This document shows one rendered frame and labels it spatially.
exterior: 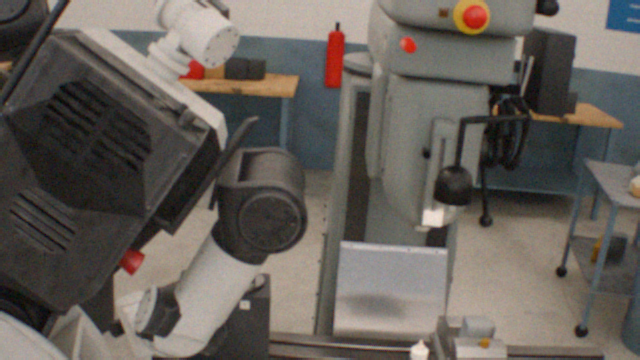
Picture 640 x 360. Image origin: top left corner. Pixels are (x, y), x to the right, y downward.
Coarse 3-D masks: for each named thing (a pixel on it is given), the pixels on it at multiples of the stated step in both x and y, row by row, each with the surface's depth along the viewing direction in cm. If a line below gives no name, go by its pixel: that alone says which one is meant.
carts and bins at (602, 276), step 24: (600, 168) 353; (624, 168) 358; (624, 192) 313; (576, 216) 378; (576, 240) 377; (600, 240) 354; (624, 240) 354; (600, 264) 307; (624, 264) 346; (600, 288) 316; (624, 288) 317; (96, 312) 289; (624, 336) 317
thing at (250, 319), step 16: (256, 288) 140; (240, 304) 138; (256, 304) 139; (240, 320) 140; (256, 320) 140; (240, 336) 142; (256, 336) 142; (224, 352) 143; (240, 352) 143; (256, 352) 143
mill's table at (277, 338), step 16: (272, 336) 156; (288, 336) 156; (304, 336) 157; (320, 336) 157; (336, 336) 158; (272, 352) 149; (288, 352) 150; (304, 352) 150; (320, 352) 151; (336, 352) 151; (352, 352) 151; (368, 352) 152; (384, 352) 152; (400, 352) 154; (432, 352) 154; (512, 352) 154; (528, 352) 155; (544, 352) 155; (560, 352) 155; (576, 352) 155; (592, 352) 155
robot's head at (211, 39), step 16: (176, 0) 78; (192, 0) 79; (160, 16) 79; (176, 16) 77; (192, 16) 76; (208, 16) 76; (176, 32) 78; (192, 32) 75; (208, 32) 75; (224, 32) 76; (160, 48) 78; (176, 48) 78; (192, 48) 76; (208, 48) 75; (224, 48) 78; (176, 64) 78; (208, 64) 78
